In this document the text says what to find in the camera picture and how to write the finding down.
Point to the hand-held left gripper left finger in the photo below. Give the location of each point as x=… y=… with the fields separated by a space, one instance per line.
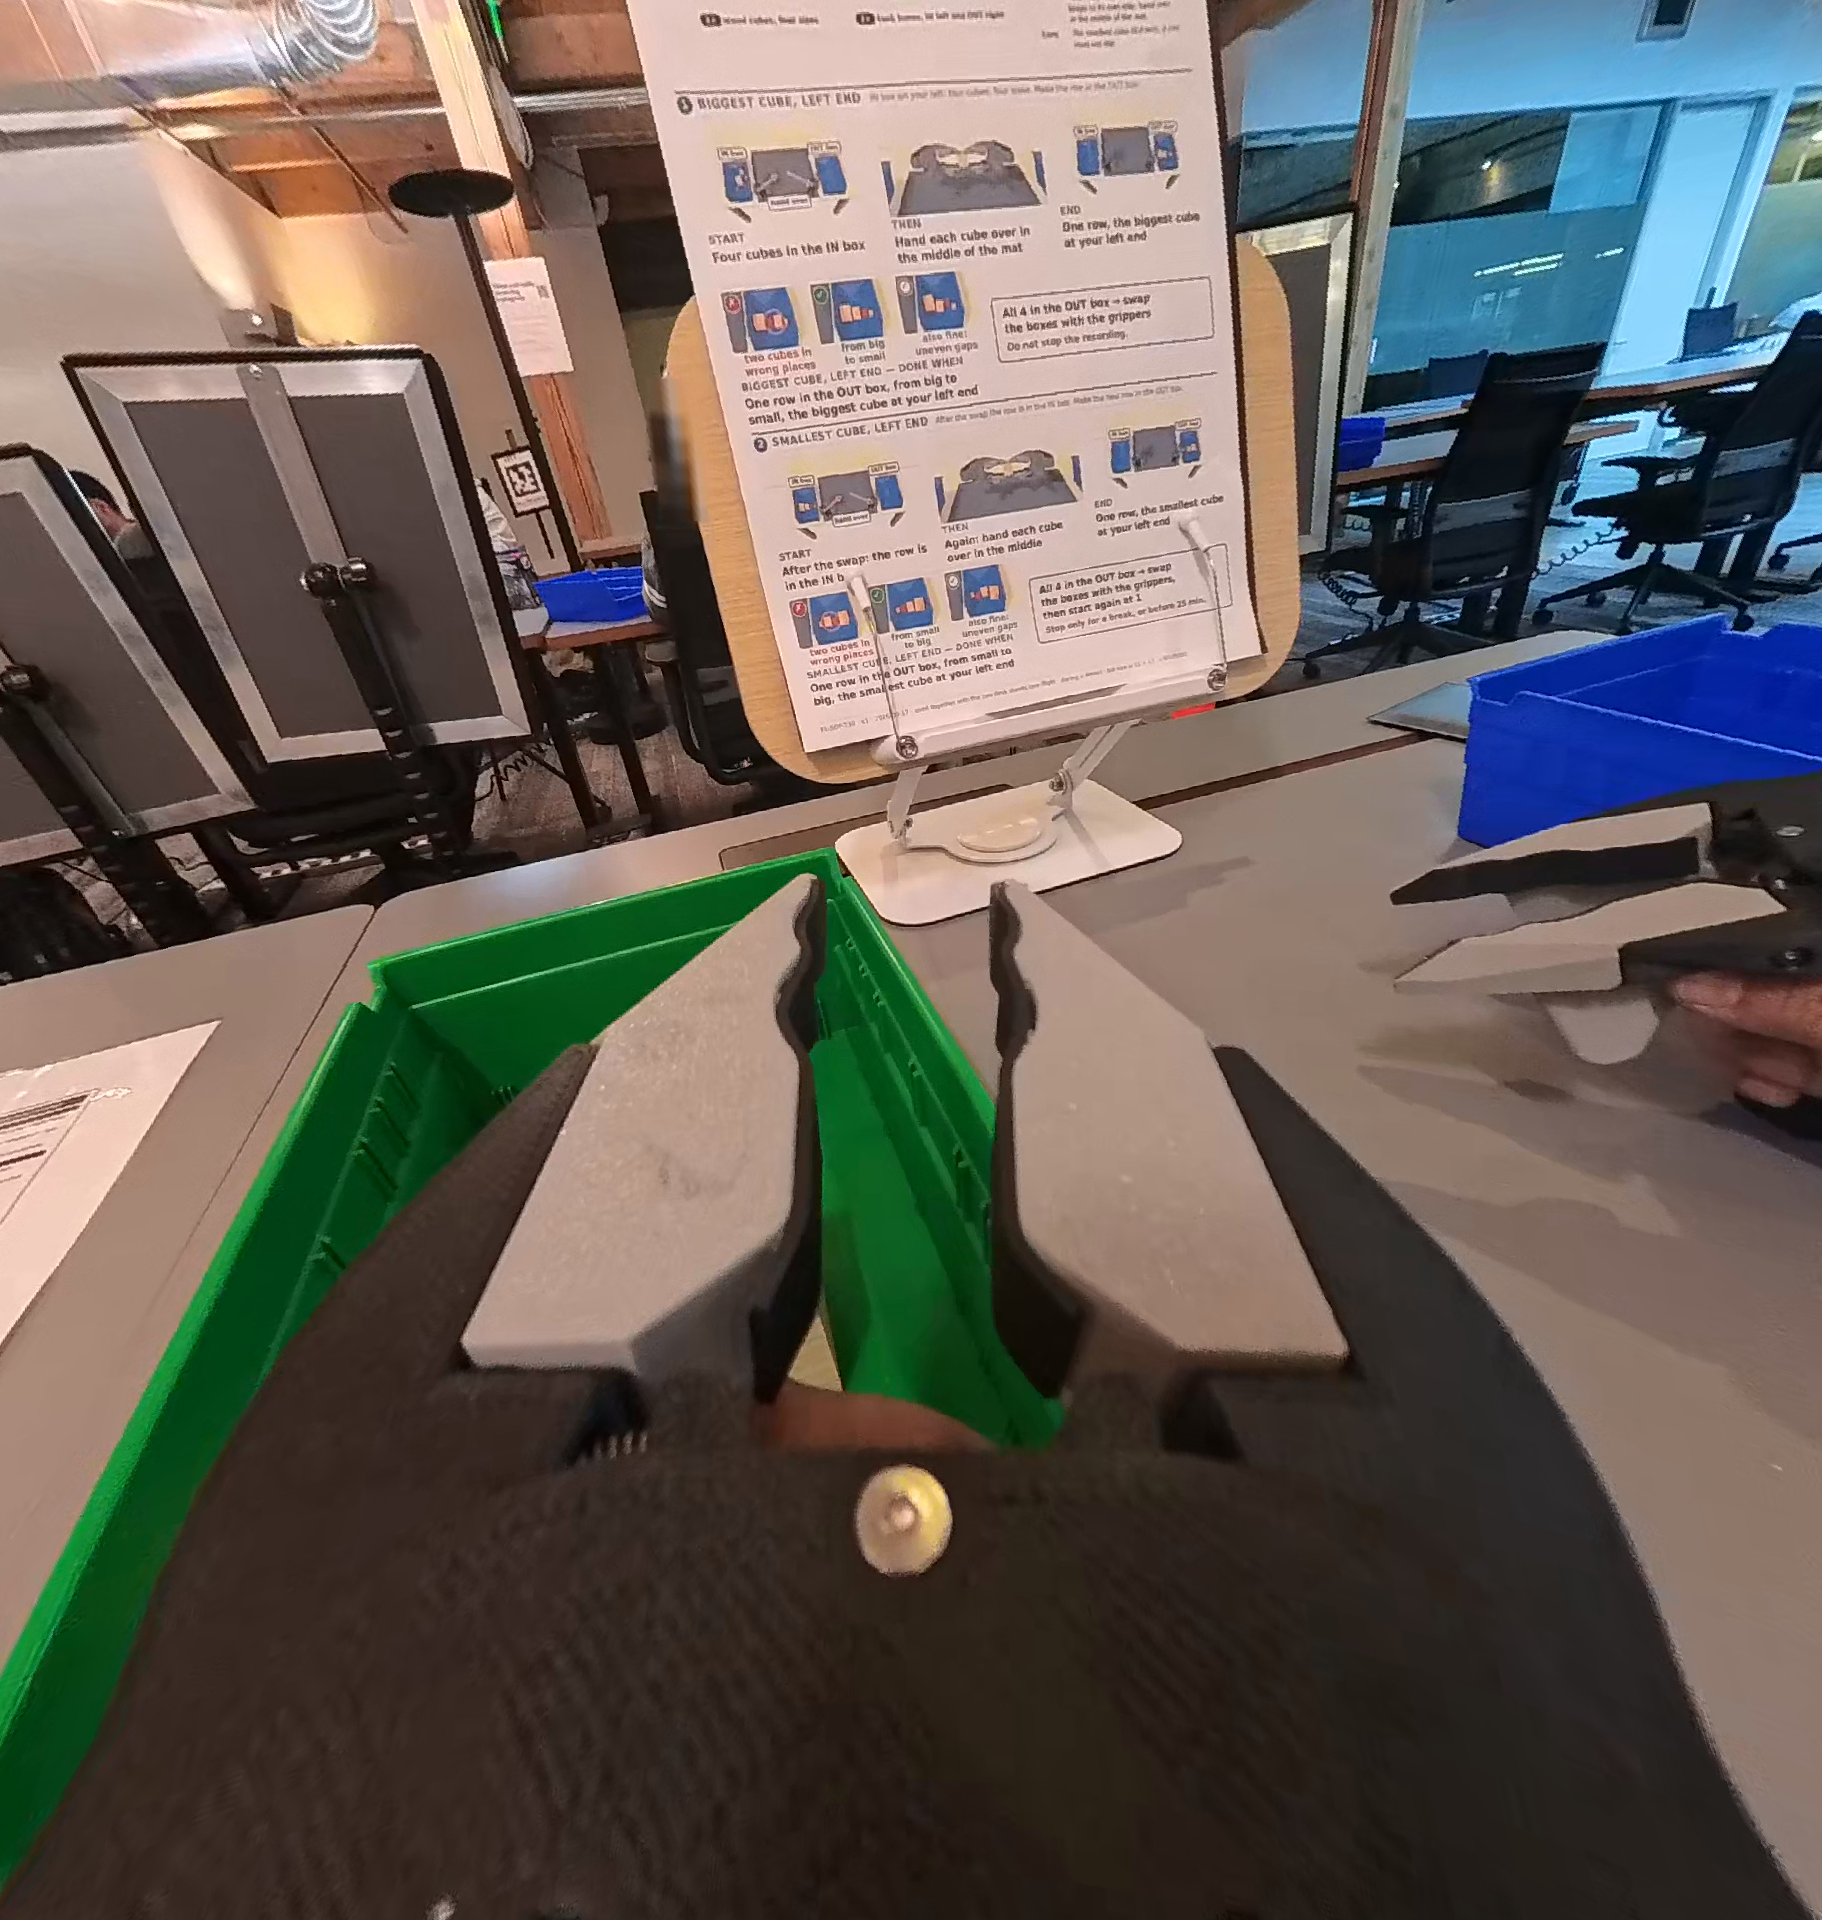
x=641 y=1185

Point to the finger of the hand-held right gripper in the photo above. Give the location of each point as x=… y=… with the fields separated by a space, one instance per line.
x=1571 y=953
x=1586 y=854

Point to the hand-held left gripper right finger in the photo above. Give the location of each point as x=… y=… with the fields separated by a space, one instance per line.
x=1167 y=1200

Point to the blue plastic bin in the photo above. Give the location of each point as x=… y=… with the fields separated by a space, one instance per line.
x=1571 y=764

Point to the green plastic bin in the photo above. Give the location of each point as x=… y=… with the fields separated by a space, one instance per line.
x=447 y=1034

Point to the grey desk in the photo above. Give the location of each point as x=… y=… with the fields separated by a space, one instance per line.
x=1300 y=1051

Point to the person's right hand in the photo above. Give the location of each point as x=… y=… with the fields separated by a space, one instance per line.
x=1818 y=1034

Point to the black office chair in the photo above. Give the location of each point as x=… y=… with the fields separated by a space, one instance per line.
x=1780 y=404
x=695 y=644
x=1496 y=450

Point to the small blue bin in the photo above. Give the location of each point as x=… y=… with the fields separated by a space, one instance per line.
x=588 y=597
x=1360 y=447

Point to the black perforated stand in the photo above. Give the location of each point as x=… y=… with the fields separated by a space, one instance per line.
x=379 y=705

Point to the grey framed monitor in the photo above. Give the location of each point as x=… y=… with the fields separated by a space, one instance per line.
x=1308 y=374

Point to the small wooden table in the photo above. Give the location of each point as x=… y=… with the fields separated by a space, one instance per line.
x=597 y=631

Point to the printed paper sheet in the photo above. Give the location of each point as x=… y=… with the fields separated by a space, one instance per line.
x=41 y=1171

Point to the framed black-white marker sign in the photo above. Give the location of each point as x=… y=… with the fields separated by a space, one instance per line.
x=520 y=480

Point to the printed instruction sheet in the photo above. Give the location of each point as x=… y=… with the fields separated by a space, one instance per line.
x=940 y=374

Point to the grey framed panel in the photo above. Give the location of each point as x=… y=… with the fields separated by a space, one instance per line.
x=41 y=644

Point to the black disc floor lamp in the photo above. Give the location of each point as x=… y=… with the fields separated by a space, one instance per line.
x=455 y=195

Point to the wooden support post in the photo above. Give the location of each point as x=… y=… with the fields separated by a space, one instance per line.
x=1384 y=150

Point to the white wall notice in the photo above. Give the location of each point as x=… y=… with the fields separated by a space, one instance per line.
x=528 y=315

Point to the silver ventilation duct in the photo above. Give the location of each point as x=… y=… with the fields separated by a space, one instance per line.
x=297 y=45

